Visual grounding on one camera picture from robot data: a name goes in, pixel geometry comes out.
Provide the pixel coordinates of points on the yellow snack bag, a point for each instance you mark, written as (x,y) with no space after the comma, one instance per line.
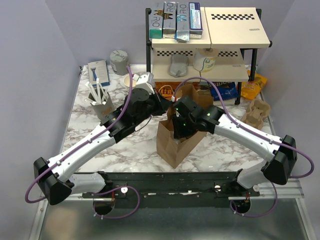
(251,89)

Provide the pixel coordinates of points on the grey scrubber sponge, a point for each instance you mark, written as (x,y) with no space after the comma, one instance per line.
(178,65)

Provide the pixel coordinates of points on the orange kettle chips bag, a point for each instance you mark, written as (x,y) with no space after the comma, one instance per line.
(166,89)

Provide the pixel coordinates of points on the teal toothpaste box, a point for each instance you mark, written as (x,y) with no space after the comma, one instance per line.
(156,21)

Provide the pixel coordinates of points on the brown paper bag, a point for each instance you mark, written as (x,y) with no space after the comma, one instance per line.
(172,150)

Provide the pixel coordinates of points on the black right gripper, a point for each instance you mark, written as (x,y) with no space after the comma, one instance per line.
(178,133)

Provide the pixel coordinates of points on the grey wrapped paper roll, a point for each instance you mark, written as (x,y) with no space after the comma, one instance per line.
(119,60)

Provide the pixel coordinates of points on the blue silver toothpaste box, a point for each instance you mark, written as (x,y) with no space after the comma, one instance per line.
(182,33)

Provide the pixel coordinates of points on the purple white toothpaste box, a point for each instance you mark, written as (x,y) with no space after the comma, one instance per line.
(195,20)

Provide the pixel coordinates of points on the blue razor package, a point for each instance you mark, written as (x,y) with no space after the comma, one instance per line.
(98,70)

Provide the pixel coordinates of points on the grey stirrer holder cup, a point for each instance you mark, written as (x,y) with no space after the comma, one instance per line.
(99,99)

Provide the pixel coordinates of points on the toilet paper roll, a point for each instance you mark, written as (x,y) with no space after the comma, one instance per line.
(204,59)

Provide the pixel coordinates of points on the aluminium frame rail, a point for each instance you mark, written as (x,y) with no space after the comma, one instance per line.
(74,219)

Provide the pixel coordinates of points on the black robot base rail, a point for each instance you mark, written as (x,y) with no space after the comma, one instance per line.
(168,189)

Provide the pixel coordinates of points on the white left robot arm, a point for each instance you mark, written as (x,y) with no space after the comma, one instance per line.
(57,177)

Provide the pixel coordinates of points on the blue doritos bag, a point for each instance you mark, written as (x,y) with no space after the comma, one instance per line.
(227,90)

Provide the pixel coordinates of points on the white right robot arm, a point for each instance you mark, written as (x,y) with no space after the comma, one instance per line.
(277,153)

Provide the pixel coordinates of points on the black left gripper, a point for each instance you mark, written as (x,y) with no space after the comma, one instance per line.
(162,104)

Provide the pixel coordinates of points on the stack of pulp cup carriers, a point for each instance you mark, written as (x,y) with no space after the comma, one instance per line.
(257,111)

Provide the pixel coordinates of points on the stack of green paper cups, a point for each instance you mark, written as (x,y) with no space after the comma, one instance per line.
(127,80)

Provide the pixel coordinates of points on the black and cream shelf rack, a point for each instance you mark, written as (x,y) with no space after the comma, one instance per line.
(230,30)

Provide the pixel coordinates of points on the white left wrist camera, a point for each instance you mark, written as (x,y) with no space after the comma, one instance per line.
(145,81)

